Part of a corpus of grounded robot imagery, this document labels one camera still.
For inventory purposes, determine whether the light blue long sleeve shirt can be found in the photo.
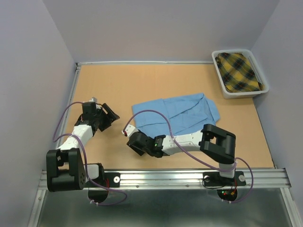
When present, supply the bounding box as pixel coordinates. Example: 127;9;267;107
132;93;220;138

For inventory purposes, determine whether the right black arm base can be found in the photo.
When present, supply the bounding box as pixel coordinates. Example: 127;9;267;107
202;171;247;187

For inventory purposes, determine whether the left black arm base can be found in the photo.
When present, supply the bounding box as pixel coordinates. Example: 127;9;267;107
89;172;121;188

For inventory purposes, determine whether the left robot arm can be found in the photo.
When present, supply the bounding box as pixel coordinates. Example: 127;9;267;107
46;100;120;192

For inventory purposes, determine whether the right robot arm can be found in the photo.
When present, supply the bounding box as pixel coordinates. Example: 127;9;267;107
123;124;236;184

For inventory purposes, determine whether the yellow plaid shirt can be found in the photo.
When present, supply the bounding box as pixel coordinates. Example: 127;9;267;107
215;52;263;93

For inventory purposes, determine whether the white plastic basket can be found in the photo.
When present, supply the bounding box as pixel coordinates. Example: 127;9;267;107
212;49;269;99

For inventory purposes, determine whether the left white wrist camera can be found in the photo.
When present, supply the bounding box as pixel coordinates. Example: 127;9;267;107
89;97;97;103

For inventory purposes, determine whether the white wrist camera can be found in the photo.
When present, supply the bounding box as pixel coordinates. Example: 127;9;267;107
122;124;138;138
89;97;97;103

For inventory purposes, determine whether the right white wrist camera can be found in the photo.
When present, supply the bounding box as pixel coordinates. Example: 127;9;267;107
122;124;138;138

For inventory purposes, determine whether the aluminium mounting rail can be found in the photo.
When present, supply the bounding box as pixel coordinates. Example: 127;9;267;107
37;167;292;190

